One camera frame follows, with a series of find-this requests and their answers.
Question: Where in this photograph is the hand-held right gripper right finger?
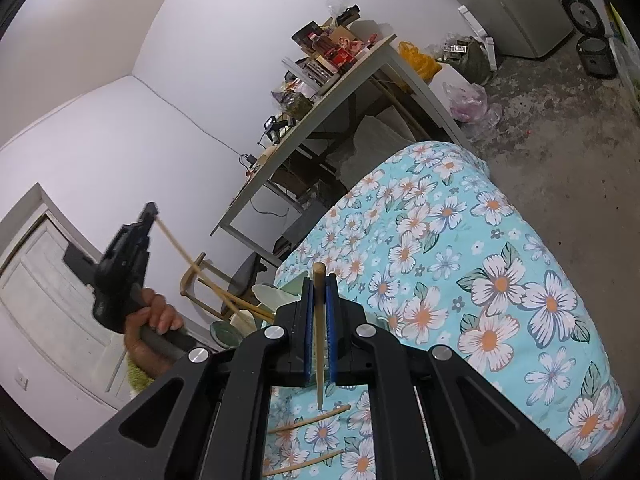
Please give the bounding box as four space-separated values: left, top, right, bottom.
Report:
325 275 582 480

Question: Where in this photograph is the white door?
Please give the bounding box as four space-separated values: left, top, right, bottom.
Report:
0 182 151 411

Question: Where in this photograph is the grey refrigerator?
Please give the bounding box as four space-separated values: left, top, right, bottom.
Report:
460 0 576 59

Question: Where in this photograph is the person's left hand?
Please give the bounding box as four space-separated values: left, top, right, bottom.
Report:
122 291 185 361

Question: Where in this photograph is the person's left forearm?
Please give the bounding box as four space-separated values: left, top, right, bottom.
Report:
124 340 173 396

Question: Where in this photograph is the wooden chopstick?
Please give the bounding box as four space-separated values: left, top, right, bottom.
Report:
312 262 327 410
217 287 277 322
262 449 345 477
266 404 352 435
157 220 241 311

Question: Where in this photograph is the white ceramic spoon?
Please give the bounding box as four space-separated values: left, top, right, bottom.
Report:
230 309 259 336

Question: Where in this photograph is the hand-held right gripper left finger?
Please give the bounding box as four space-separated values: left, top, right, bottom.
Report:
55 275 316 480

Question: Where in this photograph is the green bag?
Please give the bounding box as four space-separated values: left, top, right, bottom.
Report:
442 35 496 86

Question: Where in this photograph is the yellow plastic bag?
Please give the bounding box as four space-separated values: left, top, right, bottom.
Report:
397 41 443 82

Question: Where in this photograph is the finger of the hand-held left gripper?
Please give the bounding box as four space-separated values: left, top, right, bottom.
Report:
136 201 160 236

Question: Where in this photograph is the green perforated utensil holder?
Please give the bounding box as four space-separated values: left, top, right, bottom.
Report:
209 277 308 353

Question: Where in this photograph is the clear pink plastic bag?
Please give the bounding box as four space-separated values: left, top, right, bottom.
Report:
444 80 503 126

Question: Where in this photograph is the wooden chair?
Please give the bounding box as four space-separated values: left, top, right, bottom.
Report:
180 252 236 322

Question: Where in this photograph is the grey long desk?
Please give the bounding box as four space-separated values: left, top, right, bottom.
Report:
210 35 471 267

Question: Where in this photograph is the floral teal tablecloth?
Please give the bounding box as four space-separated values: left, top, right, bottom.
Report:
260 141 627 480

